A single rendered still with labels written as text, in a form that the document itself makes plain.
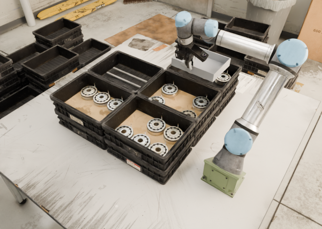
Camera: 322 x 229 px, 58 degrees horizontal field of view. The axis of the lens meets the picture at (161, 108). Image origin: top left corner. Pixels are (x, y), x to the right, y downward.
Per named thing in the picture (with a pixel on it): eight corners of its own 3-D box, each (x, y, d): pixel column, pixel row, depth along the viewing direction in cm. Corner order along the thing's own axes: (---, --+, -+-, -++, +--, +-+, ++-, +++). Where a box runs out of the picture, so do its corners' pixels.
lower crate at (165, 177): (193, 149, 167) (195, 135, 159) (164, 188, 149) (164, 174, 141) (138, 121, 184) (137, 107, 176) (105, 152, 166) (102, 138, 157)
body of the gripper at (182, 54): (182, 49, 159) (180, 32, 149) (196, 54, 155) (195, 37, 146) (175, 59, 156) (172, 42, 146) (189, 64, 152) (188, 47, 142)
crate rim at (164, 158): (196, 124, 153) (197, 121, 152) (164, 163, 135) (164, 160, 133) (136, 96, 170) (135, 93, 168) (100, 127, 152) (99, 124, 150)
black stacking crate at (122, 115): (194, 137, 160) (196, 122, 152) (164, 175, 142) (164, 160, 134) (137, 108, 176) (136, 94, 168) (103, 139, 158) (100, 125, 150)
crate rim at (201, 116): (222, 94, 171) (222, 91, 170) (196, 124, 153) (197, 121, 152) (165, 71, 188) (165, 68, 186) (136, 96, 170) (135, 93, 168)
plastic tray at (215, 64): (229, 65, 169) (230, 58, 166) (212, 82, 157) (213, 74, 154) (189, 51, 181) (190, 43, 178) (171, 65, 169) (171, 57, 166)
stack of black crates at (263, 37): (263, 63, 329) (274, 25, 298) (251, 77, 309) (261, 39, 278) (229, 51, 348) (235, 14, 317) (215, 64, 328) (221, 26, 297)
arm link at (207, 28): (220, 24, 139) (197, 22, 143) (217, 17, 129) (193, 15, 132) (217, 40, 140) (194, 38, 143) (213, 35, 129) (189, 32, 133)
